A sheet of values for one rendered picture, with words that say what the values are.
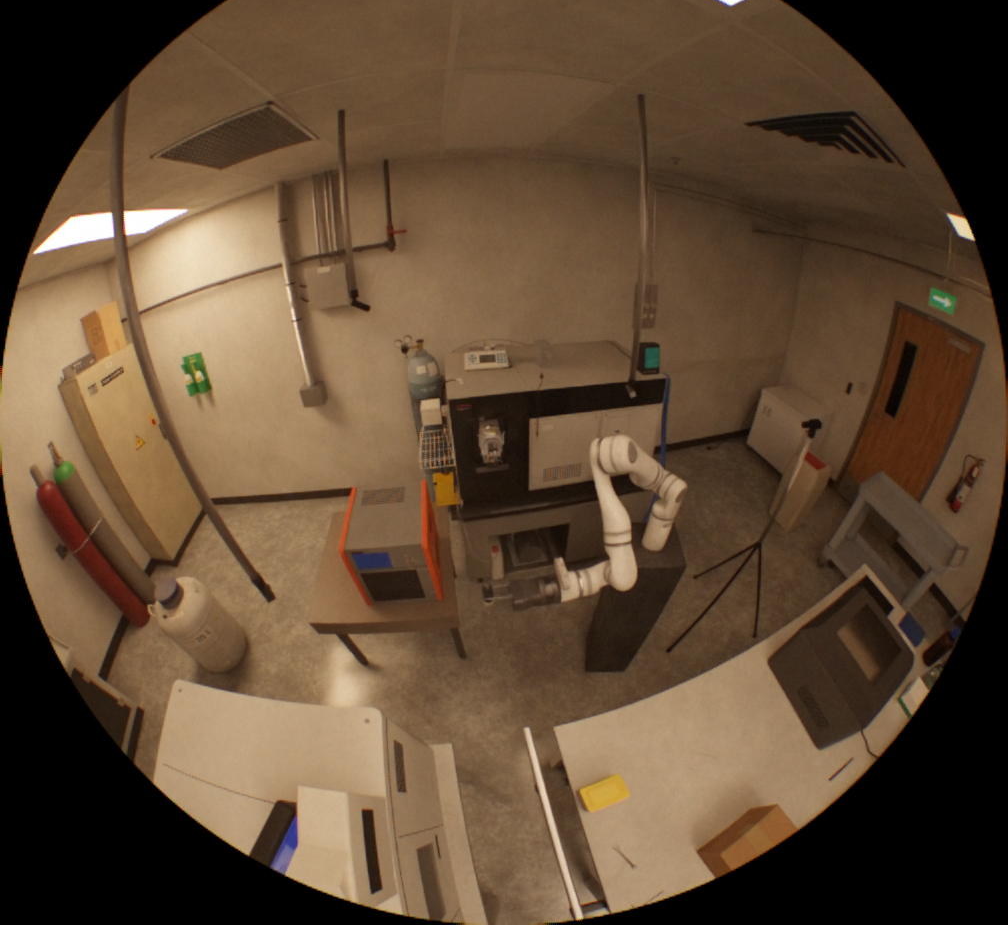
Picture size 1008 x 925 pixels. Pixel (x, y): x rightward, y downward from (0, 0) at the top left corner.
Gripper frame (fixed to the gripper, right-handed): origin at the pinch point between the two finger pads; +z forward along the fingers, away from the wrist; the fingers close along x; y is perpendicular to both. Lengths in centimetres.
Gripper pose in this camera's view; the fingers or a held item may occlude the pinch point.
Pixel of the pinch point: (484, 594)
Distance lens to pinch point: 87.5
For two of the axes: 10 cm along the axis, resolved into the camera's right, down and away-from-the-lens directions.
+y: 0.3, 8.7, 4.9
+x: -1.6, -4.8, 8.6
